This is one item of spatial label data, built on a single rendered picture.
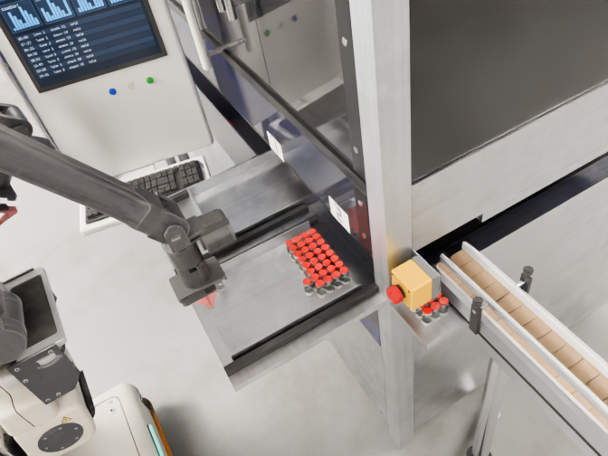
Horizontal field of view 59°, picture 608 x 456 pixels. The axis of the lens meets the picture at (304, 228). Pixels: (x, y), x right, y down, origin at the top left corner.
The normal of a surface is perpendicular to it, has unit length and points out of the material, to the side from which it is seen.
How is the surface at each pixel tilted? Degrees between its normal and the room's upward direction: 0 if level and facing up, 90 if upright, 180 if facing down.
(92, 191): 85
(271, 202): 0
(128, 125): 90
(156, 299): 0
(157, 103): 90
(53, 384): 90
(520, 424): 0
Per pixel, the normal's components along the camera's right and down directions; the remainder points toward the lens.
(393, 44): 0.48, 0.58
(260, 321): -0.15, -0.69
